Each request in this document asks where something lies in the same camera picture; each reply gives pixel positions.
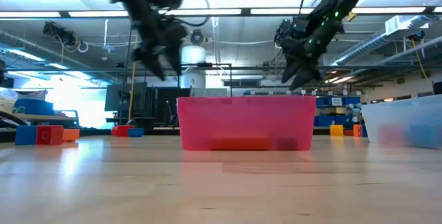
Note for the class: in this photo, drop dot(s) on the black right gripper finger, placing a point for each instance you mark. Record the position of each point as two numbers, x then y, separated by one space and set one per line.
290 70
307 75

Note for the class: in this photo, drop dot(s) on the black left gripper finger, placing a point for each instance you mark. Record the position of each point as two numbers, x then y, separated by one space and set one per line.
175 56
152 63

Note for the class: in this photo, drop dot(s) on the medium blue block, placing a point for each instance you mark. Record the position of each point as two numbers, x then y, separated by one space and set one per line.
26 135
424 135

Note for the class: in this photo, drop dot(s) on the white cylindrical tank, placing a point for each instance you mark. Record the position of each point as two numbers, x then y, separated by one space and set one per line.
195 56

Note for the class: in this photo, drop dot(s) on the black equipment cabinet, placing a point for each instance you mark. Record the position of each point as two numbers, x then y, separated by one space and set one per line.
114 96

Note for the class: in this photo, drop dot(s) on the shelf rack with blue bins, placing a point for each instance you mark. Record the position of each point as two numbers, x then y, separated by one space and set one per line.
352 100

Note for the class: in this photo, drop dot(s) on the red translucent plastic bin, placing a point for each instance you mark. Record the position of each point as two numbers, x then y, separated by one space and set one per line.
241 117

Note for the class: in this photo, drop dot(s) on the long red block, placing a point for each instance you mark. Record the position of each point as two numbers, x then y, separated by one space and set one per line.
348 133

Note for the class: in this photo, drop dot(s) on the small orange block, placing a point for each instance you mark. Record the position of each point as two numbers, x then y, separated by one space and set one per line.
72 135
357 130

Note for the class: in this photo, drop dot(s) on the clear translucent plastic bin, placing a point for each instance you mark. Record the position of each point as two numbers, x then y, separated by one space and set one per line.
400 111

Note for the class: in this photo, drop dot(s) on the white bag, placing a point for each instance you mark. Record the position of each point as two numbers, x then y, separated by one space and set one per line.
34 95

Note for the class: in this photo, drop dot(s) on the background work table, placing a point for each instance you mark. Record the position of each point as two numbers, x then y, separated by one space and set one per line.
41 117

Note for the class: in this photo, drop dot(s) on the small red square block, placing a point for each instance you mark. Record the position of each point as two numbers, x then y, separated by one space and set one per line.
50 135

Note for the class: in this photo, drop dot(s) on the blue drum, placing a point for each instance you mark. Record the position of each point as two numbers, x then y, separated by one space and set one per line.
34 108

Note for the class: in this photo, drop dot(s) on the black monitor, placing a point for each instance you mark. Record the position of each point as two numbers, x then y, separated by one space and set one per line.
438 88

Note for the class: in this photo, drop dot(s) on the white stacked boxes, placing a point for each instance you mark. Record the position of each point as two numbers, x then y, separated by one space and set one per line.
7 103

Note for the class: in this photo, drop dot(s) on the black metal stand frame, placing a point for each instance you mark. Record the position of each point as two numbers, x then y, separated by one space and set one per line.
207 65

